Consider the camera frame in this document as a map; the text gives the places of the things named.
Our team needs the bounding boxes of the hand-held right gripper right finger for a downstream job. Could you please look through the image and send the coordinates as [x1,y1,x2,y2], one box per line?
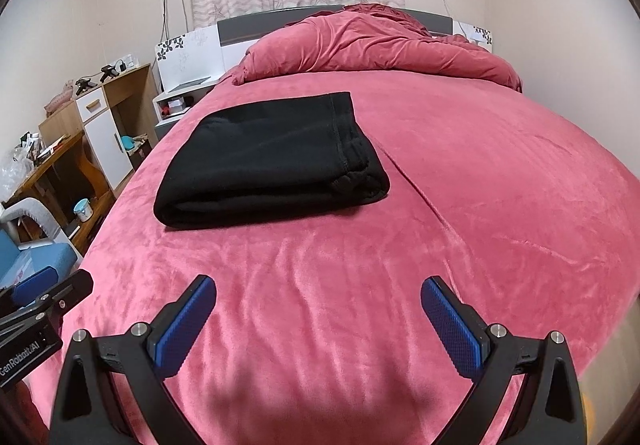
[420,276,587,445]

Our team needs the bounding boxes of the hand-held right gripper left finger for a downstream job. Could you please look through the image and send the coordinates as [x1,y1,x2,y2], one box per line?
[50,275,217,445]

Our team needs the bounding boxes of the pink cloth item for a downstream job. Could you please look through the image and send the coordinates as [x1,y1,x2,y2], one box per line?
[45,80,77,114]

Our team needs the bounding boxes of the clear plastic bags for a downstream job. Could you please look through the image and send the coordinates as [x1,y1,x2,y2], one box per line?
[0,149,37,202]

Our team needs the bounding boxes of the pink duvet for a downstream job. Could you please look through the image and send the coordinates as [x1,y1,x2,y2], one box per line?
[231,3,523,93]

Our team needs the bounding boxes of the pink bed sheet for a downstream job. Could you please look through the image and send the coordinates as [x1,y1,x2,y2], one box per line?
[25,70,638,445]

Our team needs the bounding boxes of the blue and white chair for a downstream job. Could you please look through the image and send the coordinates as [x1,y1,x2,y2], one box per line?
[0,197,84,292]

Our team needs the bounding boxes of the black pants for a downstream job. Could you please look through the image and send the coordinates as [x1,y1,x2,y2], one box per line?
[154,91,391,230]

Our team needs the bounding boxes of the low wooden desk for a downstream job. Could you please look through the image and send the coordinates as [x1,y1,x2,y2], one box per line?
[0,130,118,256]

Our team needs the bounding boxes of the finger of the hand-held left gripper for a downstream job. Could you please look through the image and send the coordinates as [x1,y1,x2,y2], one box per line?
[0,270,95,326]
[9,265,59,307]

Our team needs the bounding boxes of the grey and white headboard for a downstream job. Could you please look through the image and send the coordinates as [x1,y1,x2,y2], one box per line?
[155,4,496,93]

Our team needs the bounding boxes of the wooden cabinet with white door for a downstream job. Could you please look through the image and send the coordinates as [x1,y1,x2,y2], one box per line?
[37,62,161,198]

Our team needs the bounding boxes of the white nightstand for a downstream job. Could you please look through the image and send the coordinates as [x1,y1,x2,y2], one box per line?
[152,77,221,140]

